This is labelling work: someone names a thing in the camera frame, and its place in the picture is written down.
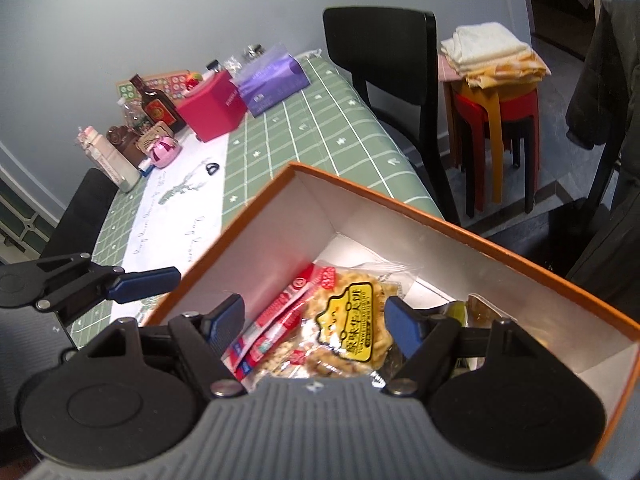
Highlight clear plastic bottle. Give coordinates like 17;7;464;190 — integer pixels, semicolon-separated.
117;99;151;131

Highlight white printed table runner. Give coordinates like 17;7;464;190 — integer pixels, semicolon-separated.
120;127;236;311

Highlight pink checked cloth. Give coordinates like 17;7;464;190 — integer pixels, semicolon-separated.
437;52;471;83

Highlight dark glass bottle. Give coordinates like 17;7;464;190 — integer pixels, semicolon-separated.
129;74;186;131

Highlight orange cardboard box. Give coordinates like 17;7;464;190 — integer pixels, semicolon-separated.
142;161;640;466

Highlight pink box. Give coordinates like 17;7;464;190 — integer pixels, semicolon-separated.
176;70;248;143

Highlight red plastic stool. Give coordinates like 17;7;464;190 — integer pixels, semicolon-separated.
447;90;542;171

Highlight stacked plastic stools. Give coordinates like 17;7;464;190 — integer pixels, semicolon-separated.
457;80;540;206

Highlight yellow-green packet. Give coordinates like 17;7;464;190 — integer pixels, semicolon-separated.
445;295;506;331

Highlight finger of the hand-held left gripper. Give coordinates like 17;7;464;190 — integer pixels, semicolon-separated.
30;252;182;311

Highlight purple tissue pack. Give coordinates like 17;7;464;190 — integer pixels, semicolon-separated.
234;42;313;118

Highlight pink round case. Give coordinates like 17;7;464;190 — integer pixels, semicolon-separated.
150;136;182;168

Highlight folded towels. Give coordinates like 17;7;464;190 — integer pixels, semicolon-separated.
440;21;533;76

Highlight black plastic stool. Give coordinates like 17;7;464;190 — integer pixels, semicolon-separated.
462;115;541;218

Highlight clear puffed snack packet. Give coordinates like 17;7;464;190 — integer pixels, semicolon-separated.
247;310;326;391

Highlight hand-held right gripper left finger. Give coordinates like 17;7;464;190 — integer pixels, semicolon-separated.
87;292;247;401

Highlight black chair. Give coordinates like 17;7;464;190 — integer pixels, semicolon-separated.
322;6;466;226
42;167;121;271

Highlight folded yellow patterned cloth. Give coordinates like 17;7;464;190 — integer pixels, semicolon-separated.
462;52;551;91

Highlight red and white snack packet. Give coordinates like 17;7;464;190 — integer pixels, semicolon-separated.
220;262;321;366
235;305;301;381

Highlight panelled glass door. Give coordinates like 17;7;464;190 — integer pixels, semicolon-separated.
0;165;66;266

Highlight dark jacket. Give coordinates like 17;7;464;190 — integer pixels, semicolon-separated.
565;0;640;306

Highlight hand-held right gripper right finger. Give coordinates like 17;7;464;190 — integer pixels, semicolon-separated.
384;295;556;401

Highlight white tumbler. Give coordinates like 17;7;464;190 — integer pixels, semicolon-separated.
77;125;143;193

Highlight round yellow cookie packet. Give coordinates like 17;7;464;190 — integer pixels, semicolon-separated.
300;260;421;378

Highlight patterned card board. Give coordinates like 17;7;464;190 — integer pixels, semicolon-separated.
116;70;193;101

